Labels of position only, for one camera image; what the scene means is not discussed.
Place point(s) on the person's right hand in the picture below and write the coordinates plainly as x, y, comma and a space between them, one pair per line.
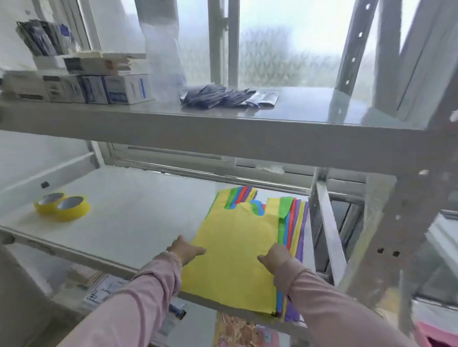
281, 259

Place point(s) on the person's left hand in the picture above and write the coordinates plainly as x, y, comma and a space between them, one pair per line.
182, 250

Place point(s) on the person's right thumb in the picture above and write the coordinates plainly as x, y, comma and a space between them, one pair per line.
264, 260

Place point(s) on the person's left thumb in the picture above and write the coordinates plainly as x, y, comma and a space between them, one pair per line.
198, 251

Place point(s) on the yellow plastic carrier bag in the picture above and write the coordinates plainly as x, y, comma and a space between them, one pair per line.
236, 250

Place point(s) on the person's right forearm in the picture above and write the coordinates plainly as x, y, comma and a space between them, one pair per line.
322, 307

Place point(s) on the person's left forearm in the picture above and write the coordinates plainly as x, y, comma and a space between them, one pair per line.
128, 307

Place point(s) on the stack of colourful plastic bags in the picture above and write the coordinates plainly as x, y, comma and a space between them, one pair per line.
295, 228

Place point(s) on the orange patterned packet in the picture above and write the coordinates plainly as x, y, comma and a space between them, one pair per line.
243, 332

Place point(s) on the white printed paper box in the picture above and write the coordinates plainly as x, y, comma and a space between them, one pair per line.
103, 291

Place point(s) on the beige cardboard pieces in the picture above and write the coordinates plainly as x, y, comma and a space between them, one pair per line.
84, 276

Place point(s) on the white metal shelf rack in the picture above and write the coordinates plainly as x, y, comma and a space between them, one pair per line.
250, 132

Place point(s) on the yellow tape roll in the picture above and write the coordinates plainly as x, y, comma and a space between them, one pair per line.
72, 208
48, 204

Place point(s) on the pile of dark foil sachets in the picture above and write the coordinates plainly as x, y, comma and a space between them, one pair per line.
223, 97

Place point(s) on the white box with blue label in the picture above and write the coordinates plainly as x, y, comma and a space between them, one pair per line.
127, 89

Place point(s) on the pink plastic item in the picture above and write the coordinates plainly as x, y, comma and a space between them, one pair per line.
438, 336

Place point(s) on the white box with dark label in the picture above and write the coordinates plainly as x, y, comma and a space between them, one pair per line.
93, 90

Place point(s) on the clear plastic roll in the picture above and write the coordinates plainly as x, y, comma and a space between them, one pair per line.
162, 46

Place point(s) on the flat white and brown boxes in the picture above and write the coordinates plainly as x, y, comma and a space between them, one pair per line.
103, 62

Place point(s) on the white box with grey label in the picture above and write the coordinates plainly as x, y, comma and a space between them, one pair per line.
62, 88

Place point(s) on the plain white cardboard box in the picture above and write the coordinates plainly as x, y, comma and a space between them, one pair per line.
23, 85

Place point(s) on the open box of dark sachets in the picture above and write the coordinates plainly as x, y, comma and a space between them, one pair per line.
44, 39

